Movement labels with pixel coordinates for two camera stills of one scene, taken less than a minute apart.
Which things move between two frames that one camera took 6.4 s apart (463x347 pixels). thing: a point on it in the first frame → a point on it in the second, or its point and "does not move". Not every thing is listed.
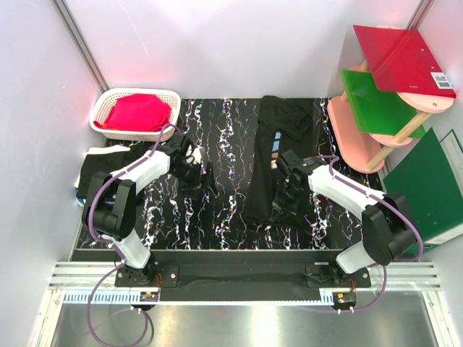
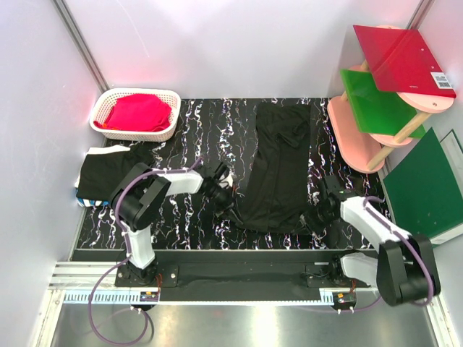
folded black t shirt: (106, 163) does not move
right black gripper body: (287, 199) → (318, 218)
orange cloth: (105, 126) does not move
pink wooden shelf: (365, 151) does not move
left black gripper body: (189, 176) → (223, 197)
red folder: (401, 62) does not move
